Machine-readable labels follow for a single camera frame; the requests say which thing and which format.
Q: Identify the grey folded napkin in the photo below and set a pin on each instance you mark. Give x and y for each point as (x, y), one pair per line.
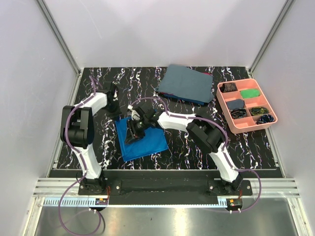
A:
(187, 83)

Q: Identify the red folded napkin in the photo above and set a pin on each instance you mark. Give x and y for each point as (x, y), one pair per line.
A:
(172, 96)

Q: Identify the pink divided tray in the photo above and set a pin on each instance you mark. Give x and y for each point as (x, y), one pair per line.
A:
(248, 123)

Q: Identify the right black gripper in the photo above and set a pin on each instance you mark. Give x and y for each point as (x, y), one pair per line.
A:
(132, 133)

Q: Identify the dark patterned item in tray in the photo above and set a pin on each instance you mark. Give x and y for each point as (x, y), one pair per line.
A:
(228, 87)

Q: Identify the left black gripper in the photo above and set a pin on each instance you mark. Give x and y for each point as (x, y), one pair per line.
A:
(116, 113)

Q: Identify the yellow green item in tray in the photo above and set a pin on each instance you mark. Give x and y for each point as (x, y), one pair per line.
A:
(258, 111)

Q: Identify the grey item in tray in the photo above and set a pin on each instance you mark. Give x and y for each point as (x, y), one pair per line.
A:
(235, 104)

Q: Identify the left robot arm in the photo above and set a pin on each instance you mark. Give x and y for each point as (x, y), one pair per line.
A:
(78, 132)

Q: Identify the dark multicolour item in tray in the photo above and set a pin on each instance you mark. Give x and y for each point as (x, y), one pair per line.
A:
(238, 113)

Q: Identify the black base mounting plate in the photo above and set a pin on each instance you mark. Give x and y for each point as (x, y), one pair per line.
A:
(195, 188)

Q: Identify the blue cloth napkin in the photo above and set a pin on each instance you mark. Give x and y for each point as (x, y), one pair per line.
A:
(153, 142)

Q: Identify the blue patterned item in tray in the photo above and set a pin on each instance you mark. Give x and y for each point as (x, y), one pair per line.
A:
(267, 118)

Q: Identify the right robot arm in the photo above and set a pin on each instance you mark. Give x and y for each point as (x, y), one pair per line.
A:
(206, 134)

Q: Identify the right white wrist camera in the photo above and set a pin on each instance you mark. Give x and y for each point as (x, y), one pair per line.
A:
(132, 113)

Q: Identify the aluminium frame rail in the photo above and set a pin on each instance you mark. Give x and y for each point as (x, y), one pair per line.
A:
(57, 34)

